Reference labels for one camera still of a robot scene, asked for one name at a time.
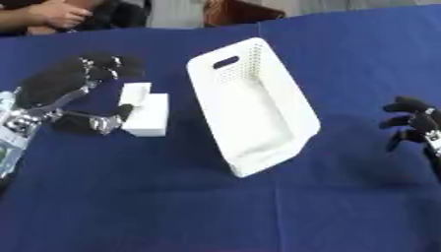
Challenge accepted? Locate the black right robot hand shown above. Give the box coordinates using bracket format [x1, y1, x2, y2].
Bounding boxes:
[377, 95, 441, 156]

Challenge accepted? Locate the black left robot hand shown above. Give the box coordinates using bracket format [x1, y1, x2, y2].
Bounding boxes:
[14, 51, 147, 136]

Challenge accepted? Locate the person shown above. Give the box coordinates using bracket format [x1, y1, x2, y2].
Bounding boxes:
[0, 0, 152, 36]

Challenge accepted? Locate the white block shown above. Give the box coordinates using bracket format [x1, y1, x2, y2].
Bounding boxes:
[117, 82, 171, 138]

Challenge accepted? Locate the white perforated plastic basket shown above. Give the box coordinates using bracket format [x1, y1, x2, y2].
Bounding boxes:
[184, 36, 323, 179]

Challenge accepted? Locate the brown wooden chair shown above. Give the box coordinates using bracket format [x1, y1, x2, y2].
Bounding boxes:
[203, 0, 288, 28]

